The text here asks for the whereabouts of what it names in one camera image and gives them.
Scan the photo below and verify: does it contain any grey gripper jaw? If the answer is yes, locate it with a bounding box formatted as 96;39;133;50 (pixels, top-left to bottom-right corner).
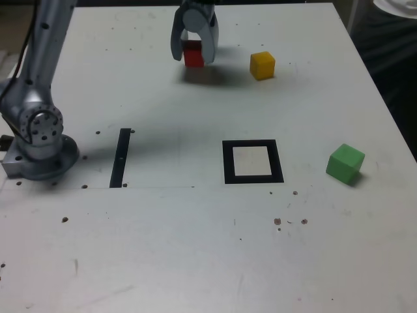
169;4;188;62
182;7;219;65

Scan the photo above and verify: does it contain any red cube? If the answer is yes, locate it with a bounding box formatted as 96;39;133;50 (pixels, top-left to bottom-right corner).
180;38;205;68

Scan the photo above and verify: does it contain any yellow cube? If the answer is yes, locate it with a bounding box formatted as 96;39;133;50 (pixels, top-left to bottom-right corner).
250;51;276;81

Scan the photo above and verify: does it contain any green cube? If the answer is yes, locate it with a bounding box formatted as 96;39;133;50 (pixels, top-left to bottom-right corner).
325;143;366;187

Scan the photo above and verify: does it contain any black tape square outline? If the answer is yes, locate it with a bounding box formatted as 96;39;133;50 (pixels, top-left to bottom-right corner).
222;139;285;185

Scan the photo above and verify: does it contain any black tape strip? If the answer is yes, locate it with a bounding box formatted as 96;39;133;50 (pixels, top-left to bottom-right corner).
109;127;132;189

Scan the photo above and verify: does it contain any white furniture leg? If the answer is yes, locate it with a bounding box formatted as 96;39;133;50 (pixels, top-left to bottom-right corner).
346;0;359;33

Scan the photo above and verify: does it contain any person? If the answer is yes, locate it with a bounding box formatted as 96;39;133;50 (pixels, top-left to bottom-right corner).
350;0;417;154

